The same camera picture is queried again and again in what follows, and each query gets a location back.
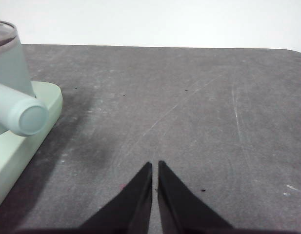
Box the green breakfast machine base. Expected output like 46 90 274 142
0 81 63 208

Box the green pot with long handle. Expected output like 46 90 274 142
0 29 50 137

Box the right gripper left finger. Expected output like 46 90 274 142
79 161 153 230

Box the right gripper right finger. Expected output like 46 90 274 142
158 160 234 230

